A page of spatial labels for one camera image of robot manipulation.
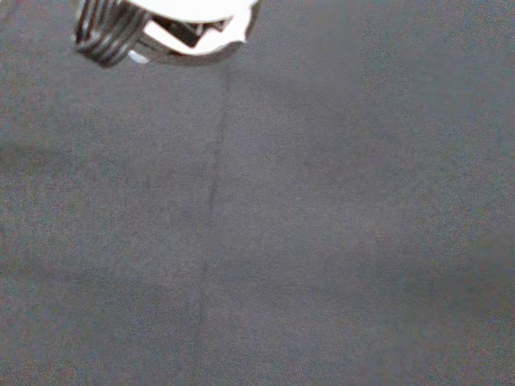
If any black bench cloth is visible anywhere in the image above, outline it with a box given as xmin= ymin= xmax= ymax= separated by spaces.
xmin=0 ymin=0 xmax=515 ymax=386

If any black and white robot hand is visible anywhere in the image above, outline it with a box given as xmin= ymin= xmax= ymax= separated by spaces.
xmin=72 ymin=0 xmax=262 ymax=68

